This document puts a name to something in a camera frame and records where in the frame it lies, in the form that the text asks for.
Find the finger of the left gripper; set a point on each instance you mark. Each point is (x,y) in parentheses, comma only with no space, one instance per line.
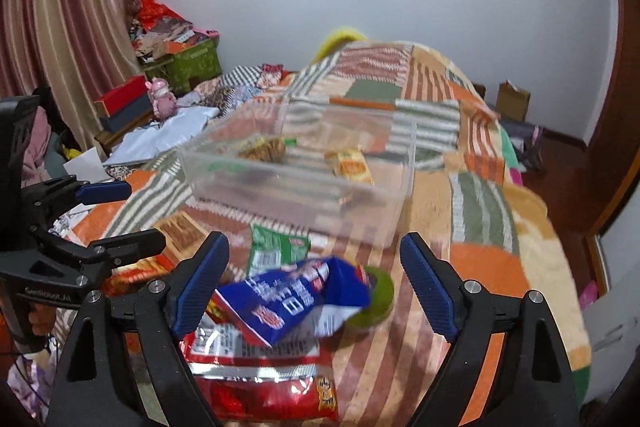
(101,193)

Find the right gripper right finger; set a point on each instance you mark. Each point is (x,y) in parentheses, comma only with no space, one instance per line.
(533,383)

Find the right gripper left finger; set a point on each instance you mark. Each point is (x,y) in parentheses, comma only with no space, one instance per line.
(94,383)

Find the large red cracker bag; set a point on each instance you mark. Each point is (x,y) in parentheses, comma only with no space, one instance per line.
(130,278)

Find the clear bag brown biscuits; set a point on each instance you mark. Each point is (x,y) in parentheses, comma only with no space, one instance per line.
(183,236)

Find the red foil snack bag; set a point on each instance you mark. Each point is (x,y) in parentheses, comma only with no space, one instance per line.
(292,381)

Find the green round jelly cup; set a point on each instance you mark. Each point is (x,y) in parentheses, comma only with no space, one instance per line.
(382,293)

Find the clear bag green ribbon cookies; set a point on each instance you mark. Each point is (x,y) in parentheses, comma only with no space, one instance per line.
(269,149)

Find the green pea snack packet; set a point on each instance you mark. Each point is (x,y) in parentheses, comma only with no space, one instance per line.
(271,249)

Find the blue snack packet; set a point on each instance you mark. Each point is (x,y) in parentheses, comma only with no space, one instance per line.
(308,300)

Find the orange biscuit packet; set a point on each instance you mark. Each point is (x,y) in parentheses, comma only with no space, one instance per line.
(350,165)

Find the white plastic bag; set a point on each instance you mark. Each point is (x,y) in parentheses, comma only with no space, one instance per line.
(145,143)

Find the red gift box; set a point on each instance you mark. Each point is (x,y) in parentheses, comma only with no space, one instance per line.
(115,100)

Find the pink plush toy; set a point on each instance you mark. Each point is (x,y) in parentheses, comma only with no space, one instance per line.
(164,102)

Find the green storage box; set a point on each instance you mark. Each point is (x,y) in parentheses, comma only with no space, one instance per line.
(185,70)

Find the checkered patterned blanket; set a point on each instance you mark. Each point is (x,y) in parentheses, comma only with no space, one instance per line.
(230,90)

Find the red plastic bag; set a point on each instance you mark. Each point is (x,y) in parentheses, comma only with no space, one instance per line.
(151,12)

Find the striped pink curtain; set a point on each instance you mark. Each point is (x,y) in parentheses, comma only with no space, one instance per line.
(80,49)

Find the patchwork striped bed quilt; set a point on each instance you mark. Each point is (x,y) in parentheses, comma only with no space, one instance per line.
(466,200)

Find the brown wooden door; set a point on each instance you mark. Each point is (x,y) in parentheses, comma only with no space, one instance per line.
(613,151)

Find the clear plastic storage bin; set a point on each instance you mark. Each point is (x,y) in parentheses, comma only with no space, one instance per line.
(303,191)

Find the cardboard box on floor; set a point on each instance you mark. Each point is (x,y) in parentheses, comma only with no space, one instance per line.
(512,102)

